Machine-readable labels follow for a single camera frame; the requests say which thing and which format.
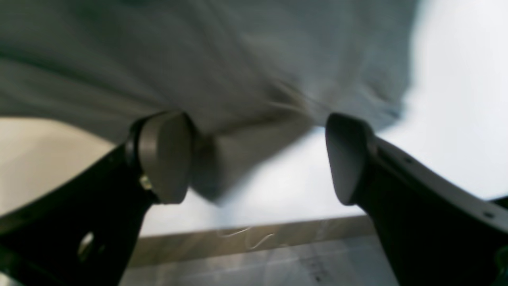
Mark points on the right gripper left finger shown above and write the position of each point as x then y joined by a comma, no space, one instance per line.
84,232

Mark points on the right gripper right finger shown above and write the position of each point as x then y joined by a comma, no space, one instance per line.
432,232

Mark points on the grey T-shirt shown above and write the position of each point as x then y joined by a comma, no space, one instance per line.
252,75

